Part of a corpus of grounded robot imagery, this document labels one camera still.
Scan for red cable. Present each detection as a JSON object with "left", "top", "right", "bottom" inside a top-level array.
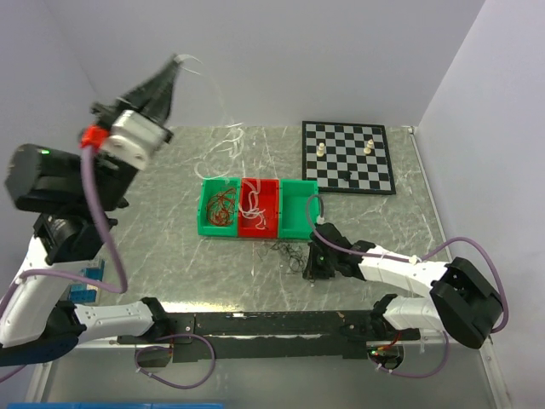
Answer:
[{"left": 205, "top": 187, "right": 238, "bottom": 228}]

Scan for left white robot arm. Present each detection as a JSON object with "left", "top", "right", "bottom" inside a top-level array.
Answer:
[{"left": 1, "top": 55, "right": 183, "bottom": 366}]

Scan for right green plastic bin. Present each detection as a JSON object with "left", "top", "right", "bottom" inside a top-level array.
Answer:
[{"left": 278, "top": 179, "right": 318, "bottom": 240}]

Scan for green plastic bin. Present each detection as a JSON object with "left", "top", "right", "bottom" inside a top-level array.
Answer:
[
  {"left": 197, "top": 177, "right": 241, "bottom": 237},
  {"left": 278, "top": 179, "right": 318, "bottom": 240}
]

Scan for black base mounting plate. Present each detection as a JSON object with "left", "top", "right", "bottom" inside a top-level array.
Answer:
[{"left": 117, "top": 309, "right": 422, "bottom": 365}]

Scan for red plastic bin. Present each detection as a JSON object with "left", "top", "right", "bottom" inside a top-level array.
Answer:
[{"left": 238, "top": 178, "right": 279, "bottom": 239}]

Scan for left green plastic bin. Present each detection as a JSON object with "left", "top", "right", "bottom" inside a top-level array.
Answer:
[{"left": 197, "top": 177, "right": 241, "bottom": 237}]

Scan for black and white chessboard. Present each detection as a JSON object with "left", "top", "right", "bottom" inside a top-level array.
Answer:
[{"left": 301, "top": 121, "right": 396, "bottom": 195}]

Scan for left cream chess piece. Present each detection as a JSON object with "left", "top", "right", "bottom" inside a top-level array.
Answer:
[{"left": 316, "top": 143, "right": 325, "bottom": 158}]

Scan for cream chess piece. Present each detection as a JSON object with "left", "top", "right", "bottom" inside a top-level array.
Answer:
[
  {"left": 316, "top": 143, "right": 325, "bottom": 158},
  {"left": 364, "top": 139, "right": 375, "bottom": 155}
]

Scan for right cream chess piece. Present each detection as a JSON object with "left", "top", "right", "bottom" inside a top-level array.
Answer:
[{"left": 364, "top": 139, "right": 375, "bottom": 155}]

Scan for blue toy block stack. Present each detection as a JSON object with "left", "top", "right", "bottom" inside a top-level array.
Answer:
[{"left": 66, "top": 258, "right": 105, "bottom": 304}]

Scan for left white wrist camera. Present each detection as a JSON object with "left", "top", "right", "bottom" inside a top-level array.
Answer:
[{"left": 81, "top": 110, "right": 171, "bottom": 170}]

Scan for aluminium frame rail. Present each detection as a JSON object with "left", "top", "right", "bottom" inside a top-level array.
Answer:
[{"left": 23, "top": 308, "right": 512, "bottom": 409}]

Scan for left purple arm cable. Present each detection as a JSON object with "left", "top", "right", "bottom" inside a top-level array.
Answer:
[{"left": 0, "top": 144, "right": 217, "bottom": 388}]

